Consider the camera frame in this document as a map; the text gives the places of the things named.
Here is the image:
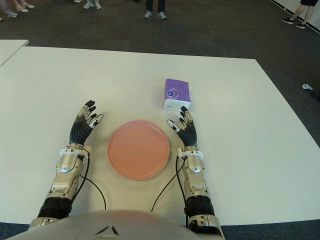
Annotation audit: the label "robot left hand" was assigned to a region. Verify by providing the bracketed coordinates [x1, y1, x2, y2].
[68, 100, 105, 146]

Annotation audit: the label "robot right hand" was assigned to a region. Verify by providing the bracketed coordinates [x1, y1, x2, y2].
[166, 105, 198, 148]

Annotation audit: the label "purple tissue paper pack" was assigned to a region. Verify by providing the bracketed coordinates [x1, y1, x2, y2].
[162, 78, 193, 112]

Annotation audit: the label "round pink plate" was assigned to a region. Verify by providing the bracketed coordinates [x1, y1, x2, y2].
[107, 119, 172, 181]

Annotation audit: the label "silver robot torso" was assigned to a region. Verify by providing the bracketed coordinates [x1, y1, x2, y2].
[8, 209, 226, 240]

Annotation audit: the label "white side table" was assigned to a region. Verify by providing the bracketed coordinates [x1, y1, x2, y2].
[0, 39, 30, 67]

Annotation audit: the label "man in light blue shirt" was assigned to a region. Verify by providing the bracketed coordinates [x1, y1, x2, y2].
[83, 0, 103, 10]

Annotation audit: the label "man in blue polo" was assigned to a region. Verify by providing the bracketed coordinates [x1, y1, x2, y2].
[144, 0, 167, 20]

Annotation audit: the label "woman in dark green dress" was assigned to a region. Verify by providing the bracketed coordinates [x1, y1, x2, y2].
[13, 0, 36, 13]

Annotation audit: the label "bare-legged person black shoes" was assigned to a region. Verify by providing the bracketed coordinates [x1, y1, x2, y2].
[281, 0, 316, 30]

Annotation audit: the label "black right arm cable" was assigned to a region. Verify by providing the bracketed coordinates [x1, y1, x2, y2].
[149, 154, 188, 226]

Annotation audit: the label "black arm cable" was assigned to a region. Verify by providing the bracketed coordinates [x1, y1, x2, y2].
[76, 147, 107, 211]
[149, 154, 188, 226]

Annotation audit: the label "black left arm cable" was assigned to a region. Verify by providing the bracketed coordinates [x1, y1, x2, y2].
[76, 147, 107, 211]

